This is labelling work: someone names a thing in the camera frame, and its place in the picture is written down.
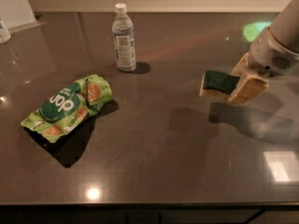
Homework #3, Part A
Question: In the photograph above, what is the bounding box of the clear plastic water bottle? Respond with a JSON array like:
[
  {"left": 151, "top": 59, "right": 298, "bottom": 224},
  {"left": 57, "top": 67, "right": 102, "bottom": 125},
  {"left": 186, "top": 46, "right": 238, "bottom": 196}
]
[{"left": 112, "top": 3, "right": 136, "bottom": 72}]

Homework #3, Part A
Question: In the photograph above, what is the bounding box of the green snack bag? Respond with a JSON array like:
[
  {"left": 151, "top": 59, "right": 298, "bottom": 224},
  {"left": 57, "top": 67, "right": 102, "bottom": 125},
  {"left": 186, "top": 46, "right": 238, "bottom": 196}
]
[{"left": 21, "top": 75, "right": 112, "bottom": 144}]

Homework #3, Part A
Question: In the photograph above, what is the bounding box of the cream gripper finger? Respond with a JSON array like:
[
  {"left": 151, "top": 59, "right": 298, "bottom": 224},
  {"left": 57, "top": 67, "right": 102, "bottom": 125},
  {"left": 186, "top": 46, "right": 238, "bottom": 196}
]
[
  {"left": 227, "top": 73, "right": 268, "bottom": 105},
  {"left": 231, "top": 53, "right": 249, "bottom": 77}
]

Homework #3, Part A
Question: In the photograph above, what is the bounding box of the white container at left edge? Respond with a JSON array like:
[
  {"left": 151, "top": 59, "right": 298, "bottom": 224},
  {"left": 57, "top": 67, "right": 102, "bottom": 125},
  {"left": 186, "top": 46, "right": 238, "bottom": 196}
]
[{"left": 0, "top": 18, "right": 11, "bottom": 44}]

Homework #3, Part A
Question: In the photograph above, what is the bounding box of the green and yellow sponge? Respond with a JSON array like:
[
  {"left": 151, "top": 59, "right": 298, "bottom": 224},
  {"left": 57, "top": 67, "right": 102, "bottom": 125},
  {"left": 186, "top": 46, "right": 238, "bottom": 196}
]
[{"left": 199, "top": 70, "right": 240, "bottom": 99}]

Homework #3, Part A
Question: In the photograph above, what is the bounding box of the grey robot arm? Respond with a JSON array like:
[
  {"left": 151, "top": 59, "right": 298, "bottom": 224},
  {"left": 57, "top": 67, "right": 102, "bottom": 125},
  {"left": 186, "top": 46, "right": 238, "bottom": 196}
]
[{"left": 227, "top": 0, "right": 299, "bottom": 105}]

